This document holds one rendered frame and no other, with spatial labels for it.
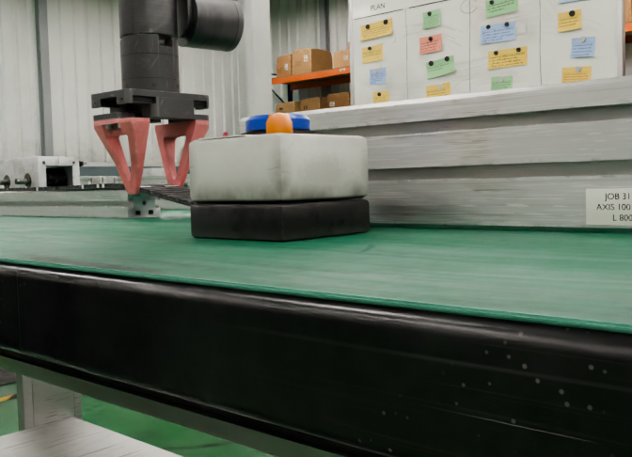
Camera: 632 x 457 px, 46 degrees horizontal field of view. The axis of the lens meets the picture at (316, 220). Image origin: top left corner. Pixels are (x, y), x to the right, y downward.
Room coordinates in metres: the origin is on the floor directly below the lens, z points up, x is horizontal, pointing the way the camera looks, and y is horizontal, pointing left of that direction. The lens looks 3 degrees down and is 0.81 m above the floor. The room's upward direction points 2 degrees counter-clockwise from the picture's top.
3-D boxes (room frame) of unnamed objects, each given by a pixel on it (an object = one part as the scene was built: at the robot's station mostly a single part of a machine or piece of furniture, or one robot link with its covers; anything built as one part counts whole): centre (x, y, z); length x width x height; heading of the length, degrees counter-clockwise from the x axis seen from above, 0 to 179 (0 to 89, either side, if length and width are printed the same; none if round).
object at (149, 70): (0.76, 0.16, 0.92); 0.10 x 0.07 x 0.07; 139
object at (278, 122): (0.42, 0.02, 0.85); 0.01 x 0.01 x 0.01
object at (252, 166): (0.47, 0.02, 0.81); 0.10 x 0.08 x 0.06; 139
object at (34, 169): (1.53, 0.55, 0.83); 0.11 x 0.10 x 0.10; 138
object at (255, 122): (0.47, 0.02, 0.84); 0.04 x 0.04 x 0.02
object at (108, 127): (0.75, 0.17, 0.85); 0.07 x 0.07 x 0.09; 49
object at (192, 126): (0.77, 0.15, 0.85); 0.07 x 0.07 x 0.09; 49
